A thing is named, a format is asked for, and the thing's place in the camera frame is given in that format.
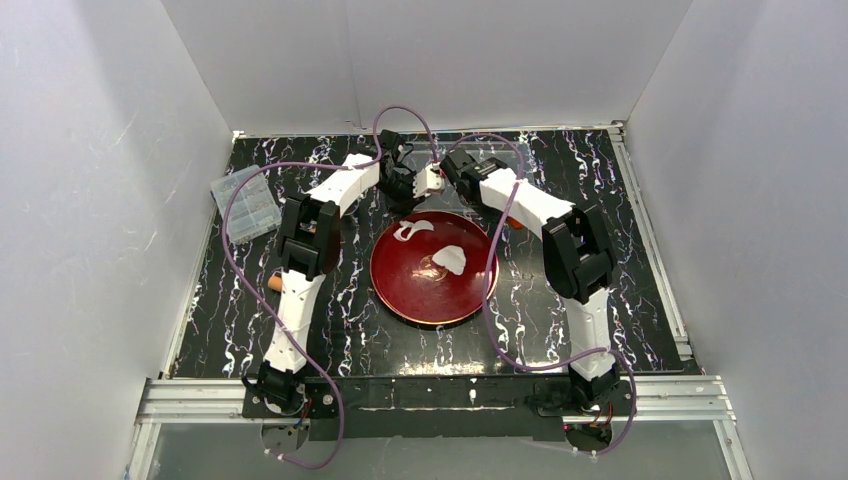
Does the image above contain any white dough ball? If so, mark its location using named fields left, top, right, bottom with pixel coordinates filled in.
left=432, top=245, right=467, bottom=276

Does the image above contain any round red tray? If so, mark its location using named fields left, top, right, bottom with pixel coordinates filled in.
left=370, top=211, right=498, bottom=327

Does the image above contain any wooden dough roller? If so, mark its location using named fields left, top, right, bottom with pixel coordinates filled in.
left=267, top=274, right=284, bottom=293

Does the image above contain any clear plastic tray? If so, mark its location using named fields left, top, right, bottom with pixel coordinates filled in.
left=382, top=150, right=510, bottom=205

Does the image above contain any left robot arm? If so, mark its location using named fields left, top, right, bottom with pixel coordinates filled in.
left=245, top=130, right=416, bottom=415

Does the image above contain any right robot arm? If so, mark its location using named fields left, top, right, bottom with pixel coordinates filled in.
left=440, top=150, right=620, bottom=409

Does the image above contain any white dough scrap strip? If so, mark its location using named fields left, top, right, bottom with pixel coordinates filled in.
left=392, top=220, right=435, bottom=242

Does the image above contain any clear compartment screw box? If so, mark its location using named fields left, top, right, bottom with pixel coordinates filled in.
left=210, top=165, right=282, bottom=245

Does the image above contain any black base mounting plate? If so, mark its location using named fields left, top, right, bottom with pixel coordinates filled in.
left=241, top=374, right=632, bottom=441

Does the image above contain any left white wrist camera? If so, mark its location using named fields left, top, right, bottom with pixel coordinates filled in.
left=413, top=164, right=445, bottom=199

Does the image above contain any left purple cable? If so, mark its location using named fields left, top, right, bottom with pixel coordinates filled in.
left=221, top=104, right=442, bottom=470

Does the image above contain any purple cable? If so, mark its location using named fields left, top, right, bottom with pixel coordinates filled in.
left=221, top=104, right=442, bottom=470
left=447, top=133, right=639, bottom=458

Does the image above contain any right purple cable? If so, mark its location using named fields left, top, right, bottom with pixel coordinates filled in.
left=447, top=133, right=639, bottom=458

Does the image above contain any aluminium frame rail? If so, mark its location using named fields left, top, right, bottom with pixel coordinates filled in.
left=136, top=379, right=248, bottom=424

